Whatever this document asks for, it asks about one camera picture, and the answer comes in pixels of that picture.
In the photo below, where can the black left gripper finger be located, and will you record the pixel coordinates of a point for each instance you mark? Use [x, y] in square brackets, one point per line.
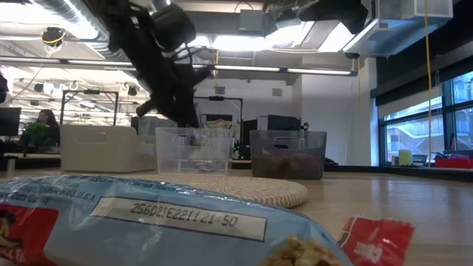
[187, 118]
[148, 108]

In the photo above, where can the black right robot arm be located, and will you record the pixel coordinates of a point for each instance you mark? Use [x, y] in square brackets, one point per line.
[332, 13]

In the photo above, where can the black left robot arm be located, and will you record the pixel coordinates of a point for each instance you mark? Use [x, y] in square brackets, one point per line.
[144, 40]

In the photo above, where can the large light blue granola bar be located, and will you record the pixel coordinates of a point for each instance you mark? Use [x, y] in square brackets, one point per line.
[166, 229]

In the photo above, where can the black ceiling spot lamp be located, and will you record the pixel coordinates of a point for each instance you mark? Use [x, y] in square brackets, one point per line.
[132, 91]

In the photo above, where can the clear plastic bin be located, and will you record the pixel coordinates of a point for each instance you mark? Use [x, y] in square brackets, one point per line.
[192, 155]

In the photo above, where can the white plastic bin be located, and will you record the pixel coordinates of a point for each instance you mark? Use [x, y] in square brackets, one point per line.
[96, 147]

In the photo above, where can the linear ceiling light tube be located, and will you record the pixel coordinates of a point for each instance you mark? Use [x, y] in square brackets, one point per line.
[318, 71]
[247, 68]
[99, 63]

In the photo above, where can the black desktop monitor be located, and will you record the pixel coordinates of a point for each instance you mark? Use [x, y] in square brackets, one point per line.
[284, 122]

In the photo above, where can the grey ceiling ventilation unit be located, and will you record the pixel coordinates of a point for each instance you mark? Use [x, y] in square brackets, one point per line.
[252, 20]

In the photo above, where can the person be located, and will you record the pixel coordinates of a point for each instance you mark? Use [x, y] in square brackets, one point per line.
[46, 116]

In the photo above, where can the grey translucent plastic bin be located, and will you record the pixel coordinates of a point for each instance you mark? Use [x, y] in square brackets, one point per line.
[288, 144]

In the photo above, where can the green potted plant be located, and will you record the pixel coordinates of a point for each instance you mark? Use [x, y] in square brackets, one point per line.
[35, 131]

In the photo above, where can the black computer monitor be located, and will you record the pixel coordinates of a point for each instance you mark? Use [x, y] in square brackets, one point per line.
[10, 122]

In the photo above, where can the pale green cup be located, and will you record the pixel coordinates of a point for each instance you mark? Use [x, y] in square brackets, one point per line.
[405, 157]

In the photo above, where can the red chewy wrapper end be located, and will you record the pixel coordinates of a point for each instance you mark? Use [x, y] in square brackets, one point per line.
[373, 244]

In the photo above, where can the dark framed window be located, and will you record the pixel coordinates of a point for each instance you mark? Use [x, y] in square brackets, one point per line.
[414, 136]

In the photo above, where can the red box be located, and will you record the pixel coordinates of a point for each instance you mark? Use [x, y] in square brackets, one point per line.
[454, 163]

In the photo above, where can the black metal frame stand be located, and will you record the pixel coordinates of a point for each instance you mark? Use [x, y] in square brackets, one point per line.
[221, 98]
[88, 92]

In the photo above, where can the grey square wall vent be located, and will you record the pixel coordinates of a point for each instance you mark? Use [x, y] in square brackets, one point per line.
[277, 92]
[220, 90]

